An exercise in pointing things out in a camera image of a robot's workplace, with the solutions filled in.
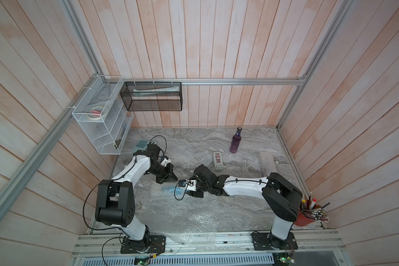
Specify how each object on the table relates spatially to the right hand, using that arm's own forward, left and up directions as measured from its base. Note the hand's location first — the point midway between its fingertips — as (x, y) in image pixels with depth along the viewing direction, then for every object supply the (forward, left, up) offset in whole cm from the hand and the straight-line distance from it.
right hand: (187, 185), depth 87 cm
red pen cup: (-17, -53, +2) cm, 56 cm away
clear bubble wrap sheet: (-17, -3, -4) cm, 17 cm away
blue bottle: (-3, +7, 0) cm, 8 cm away
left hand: (0, +5, +6) cm, 7 cm away
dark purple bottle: (+27, -29, +6) cm, 40 cm away
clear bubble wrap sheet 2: (+15, -47, 0) cm, 49 cm away
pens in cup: (-11, -58, +4) cm, 59 cm away
